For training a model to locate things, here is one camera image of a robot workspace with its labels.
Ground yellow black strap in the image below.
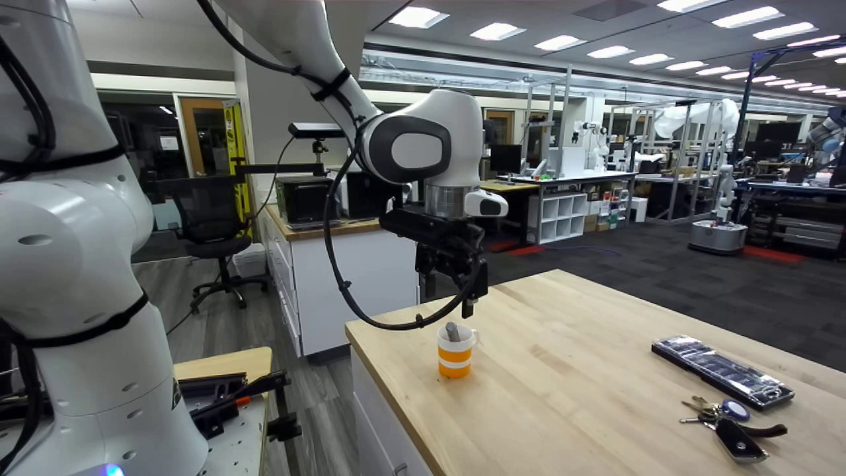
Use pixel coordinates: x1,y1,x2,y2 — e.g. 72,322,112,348
222,99,257,241

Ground key bunch with black fob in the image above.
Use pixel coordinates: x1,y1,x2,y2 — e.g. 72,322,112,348
677,393,791,463

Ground black computer box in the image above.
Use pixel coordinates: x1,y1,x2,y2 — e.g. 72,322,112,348
342,168,390,222

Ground white robot on pedestal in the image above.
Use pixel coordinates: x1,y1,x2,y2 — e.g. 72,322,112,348
688,162,750,255

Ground wooden desk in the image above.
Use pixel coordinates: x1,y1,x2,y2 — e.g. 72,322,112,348
479,176,542,237

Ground black clamp tool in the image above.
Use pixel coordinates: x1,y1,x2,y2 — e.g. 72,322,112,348
177,370,304,444

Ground white cabinet with wood top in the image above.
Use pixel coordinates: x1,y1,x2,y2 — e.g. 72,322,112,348
262,204,422,359

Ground black camera boom stand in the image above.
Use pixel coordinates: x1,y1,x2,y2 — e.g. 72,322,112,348
730,32,846,172

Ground white cube shelf unit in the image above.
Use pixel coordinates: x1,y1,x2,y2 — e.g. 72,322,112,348
524,185,591,247

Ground orange white striped cup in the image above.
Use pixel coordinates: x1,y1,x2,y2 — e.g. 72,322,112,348
436,322,480,384

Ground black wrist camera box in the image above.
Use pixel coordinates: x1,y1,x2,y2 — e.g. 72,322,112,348
377,205,446,246

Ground black remote control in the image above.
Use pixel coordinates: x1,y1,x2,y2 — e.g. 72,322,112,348
650,333,799,411

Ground dark workbench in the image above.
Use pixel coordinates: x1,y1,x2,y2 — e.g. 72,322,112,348
742,176,846,258

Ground black camera on stand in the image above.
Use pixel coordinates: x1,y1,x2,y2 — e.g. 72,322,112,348
284,119,349,143

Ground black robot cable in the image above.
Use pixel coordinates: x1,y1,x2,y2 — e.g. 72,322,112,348
193,0,492,333

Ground wooden door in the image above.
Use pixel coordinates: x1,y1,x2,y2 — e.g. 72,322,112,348
173,95,234,180

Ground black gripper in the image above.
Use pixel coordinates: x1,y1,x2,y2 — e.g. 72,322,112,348
377,204,492,322

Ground black monitor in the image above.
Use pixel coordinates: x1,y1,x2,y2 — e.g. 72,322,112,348
274,175,342,228

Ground black office chair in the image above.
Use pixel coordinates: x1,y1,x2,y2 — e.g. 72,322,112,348
168,172,270,311

